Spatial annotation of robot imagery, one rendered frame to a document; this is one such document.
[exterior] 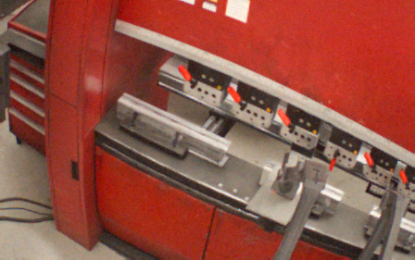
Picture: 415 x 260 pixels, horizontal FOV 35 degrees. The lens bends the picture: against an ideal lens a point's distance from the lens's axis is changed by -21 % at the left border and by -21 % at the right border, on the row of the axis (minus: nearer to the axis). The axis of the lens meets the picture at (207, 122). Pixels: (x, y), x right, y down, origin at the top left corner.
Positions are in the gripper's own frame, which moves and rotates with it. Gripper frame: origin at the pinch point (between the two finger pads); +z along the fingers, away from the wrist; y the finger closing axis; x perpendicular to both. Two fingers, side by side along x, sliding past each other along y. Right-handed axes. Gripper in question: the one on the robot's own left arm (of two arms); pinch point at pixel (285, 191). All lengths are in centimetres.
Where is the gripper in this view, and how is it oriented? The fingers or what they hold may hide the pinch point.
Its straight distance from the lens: 296.2
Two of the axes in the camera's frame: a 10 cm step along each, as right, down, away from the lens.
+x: -4.6, 8.5, -2.6
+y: -8.8, -4.0, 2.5
